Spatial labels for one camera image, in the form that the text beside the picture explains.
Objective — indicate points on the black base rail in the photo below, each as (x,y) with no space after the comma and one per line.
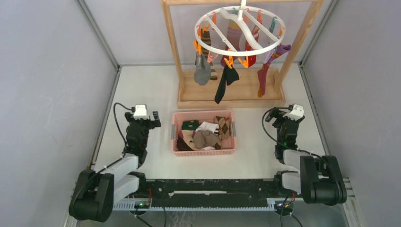
(207,195)

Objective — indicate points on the taupe sock red-white cuff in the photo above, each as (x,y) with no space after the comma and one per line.
(206,138)

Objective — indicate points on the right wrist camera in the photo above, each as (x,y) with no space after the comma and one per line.
(295,112)

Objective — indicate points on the maroon sock orange toe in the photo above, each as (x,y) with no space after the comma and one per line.
(262,77)

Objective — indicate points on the green yellow dotted sock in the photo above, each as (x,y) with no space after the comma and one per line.
(190,125)

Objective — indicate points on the white black striped sock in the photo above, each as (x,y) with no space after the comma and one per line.
(206,126)

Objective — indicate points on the purple orange sock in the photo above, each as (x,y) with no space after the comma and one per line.
(280,50)

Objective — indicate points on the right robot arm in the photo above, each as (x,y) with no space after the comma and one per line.
(318,179)

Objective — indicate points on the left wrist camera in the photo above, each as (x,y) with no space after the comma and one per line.
(140,112)

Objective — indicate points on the pink perforated plastic basket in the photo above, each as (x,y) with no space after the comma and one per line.
(227,146)

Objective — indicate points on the brown beige striped sock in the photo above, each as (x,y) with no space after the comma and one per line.
(205,37)

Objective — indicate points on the grey sock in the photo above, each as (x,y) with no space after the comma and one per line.
(202,72)

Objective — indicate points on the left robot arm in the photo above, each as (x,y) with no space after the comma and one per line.
(97,192)

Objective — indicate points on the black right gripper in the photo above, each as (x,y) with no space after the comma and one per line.
(275,113)

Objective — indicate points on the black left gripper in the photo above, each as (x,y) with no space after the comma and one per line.
(152,124)

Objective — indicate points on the white round clip hanger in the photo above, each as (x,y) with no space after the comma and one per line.
(262,30)

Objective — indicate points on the beige purple striped sock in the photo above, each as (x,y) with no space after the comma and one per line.
(188,138)

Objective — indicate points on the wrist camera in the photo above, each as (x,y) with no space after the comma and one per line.
(140,112)
(295,112)

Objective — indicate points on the beige orange green argyle sock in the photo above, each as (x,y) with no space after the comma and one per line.
(224,127)

